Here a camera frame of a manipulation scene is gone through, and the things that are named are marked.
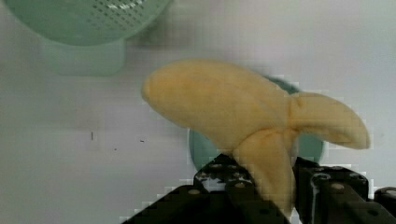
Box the yellow plush peeled banana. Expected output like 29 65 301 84
141 59 370 217

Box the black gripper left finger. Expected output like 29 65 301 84
121 154 290 224

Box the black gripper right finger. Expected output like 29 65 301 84
293 158 396 224

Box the teal green mug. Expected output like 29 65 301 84
188 77 324 170

